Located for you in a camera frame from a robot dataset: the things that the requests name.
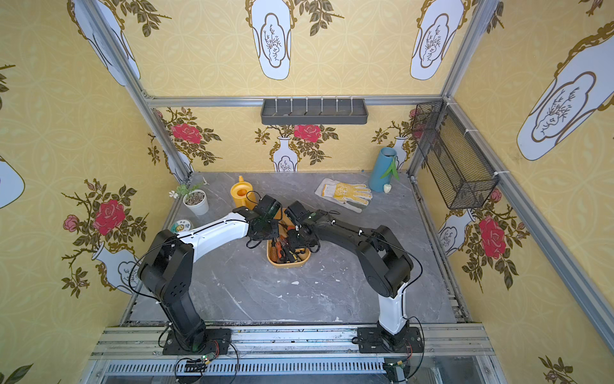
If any grey wall shelf rack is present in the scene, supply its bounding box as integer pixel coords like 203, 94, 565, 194
261, 97, 369, 126

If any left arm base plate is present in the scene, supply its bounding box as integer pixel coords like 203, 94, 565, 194
162, 328, 232, 356

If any black wire mesh basket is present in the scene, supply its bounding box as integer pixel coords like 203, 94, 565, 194
417, 102, 499, 210

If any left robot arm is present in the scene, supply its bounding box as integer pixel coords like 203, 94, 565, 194
138, 195, 281, 353

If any yellow watering can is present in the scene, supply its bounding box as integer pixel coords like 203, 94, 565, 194
230, 176, 258, 210

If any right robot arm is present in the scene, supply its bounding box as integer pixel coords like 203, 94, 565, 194
285, 202, 420, 337

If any yellow storage box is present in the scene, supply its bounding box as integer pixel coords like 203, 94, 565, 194
266, 214, 311, 268

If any yellow white work glove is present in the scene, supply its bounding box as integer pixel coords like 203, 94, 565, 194
315, 179, 373, 214

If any white potted plant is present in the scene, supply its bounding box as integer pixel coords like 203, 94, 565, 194
169, 182, 209, 216

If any round tape tin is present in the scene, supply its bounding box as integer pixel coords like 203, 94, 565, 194
170, 219, 192, 234

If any teal vase with flower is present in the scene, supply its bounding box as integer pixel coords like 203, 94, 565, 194
369, 147, 399, 192

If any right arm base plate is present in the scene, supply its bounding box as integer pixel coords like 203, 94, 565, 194
352, 325, 425, 354

